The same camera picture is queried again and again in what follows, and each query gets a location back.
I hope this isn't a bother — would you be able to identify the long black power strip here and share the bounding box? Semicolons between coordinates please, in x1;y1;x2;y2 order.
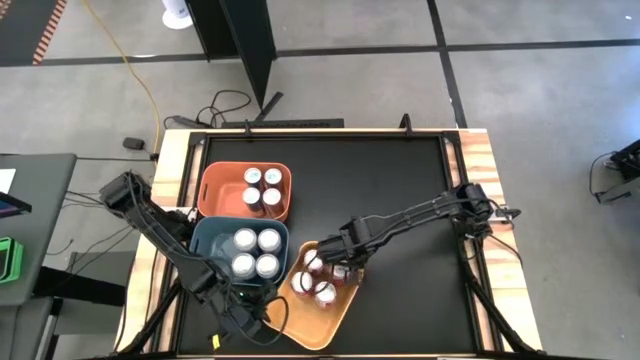
220;117;346;130

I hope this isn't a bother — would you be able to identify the black floor cable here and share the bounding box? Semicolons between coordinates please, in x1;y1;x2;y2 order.
162;88;253;130

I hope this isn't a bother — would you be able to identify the white paper sheet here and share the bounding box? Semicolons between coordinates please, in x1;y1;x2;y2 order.
0;168;18;194

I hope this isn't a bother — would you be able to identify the black standing panel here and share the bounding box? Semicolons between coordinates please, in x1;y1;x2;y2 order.
184;0;284;124

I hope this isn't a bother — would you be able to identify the black flat panel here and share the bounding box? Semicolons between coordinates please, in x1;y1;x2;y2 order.
32;266;127;307

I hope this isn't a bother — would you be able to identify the silver soda can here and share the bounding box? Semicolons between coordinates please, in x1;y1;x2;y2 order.
231;252;257;279
255;253;281;280
257;228;282;254
233;227;258;252

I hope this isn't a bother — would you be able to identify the dark tablet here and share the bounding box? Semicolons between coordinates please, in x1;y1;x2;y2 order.
0;191;33;220

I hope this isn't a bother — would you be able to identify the blue-grey plastic bin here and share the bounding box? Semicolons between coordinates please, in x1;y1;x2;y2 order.
188;215;291;288

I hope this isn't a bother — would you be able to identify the black equipment stand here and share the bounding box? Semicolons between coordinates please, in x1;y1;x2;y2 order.
588;138;640;205

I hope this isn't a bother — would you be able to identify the green case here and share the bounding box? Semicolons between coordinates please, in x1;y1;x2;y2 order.
0;236;25;285

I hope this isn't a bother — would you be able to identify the orange plastic bin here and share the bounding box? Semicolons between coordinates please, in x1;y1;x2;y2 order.
196;160;293;224

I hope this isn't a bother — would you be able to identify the yellow cable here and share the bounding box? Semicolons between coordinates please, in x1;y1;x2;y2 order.
81;0;163;157

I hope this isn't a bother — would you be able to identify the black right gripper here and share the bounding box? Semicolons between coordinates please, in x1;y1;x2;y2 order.
315;229;366;285

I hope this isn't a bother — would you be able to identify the yellow plastic bin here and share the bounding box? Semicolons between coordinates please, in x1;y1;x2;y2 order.
262;240;365;352

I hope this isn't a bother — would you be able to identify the white round base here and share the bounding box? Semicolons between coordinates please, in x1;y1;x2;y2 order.
160;0;194;30

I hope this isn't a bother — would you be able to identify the grey desk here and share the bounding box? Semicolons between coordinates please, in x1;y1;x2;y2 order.
0;152;79;307

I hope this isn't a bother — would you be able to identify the black orange-striped mat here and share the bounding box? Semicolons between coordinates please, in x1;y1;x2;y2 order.
0;0;70;67

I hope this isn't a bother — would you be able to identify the black gantry strut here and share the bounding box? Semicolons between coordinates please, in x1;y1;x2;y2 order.
117;277;184;357
460;259;540;357

